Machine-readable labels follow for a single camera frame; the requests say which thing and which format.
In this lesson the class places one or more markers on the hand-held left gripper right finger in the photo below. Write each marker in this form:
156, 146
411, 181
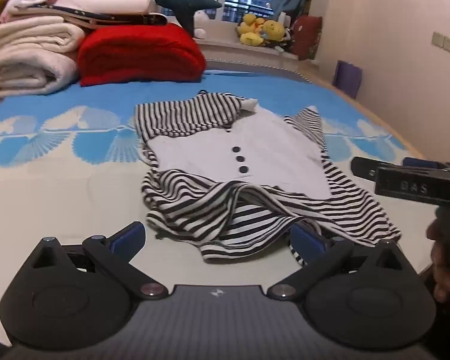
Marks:
307, 238

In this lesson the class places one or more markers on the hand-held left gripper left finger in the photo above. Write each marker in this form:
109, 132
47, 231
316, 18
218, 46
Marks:
129, 234

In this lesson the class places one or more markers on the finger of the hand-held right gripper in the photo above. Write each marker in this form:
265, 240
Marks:
365, 167
423, 163

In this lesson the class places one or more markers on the black white striped small garment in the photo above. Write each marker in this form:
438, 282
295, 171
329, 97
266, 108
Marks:
270, 150

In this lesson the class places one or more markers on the person's right hand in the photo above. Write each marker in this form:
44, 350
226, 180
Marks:
448, 262

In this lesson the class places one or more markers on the blue patterned bed sheet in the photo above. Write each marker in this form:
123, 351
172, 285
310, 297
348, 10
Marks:
60, 180

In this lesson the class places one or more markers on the purple box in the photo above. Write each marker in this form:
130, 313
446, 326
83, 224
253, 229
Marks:
347, 78

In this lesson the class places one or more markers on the dark red cushion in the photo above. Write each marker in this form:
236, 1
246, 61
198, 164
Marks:
307, 37

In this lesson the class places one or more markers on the yellow duck plush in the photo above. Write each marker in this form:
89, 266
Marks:
250, 26
274, 30

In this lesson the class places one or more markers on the red folded blanket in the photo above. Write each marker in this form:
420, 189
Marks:
135, 56

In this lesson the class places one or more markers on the cream fleece folded blanket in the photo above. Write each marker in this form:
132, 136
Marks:
26, 75

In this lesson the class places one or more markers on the dark star-print folded quilt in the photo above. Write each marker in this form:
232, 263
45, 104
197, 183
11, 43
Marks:
135, 18

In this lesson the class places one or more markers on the white seal plush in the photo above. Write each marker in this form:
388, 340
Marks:
200, 22

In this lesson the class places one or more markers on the dark teal shark plush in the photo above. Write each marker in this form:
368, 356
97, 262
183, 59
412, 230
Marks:
180, 5

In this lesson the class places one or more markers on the wooden bed side rail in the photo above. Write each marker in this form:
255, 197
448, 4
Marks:
382, 120

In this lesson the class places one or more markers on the white wall switch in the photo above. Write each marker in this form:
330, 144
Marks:
449, 45
437, 39

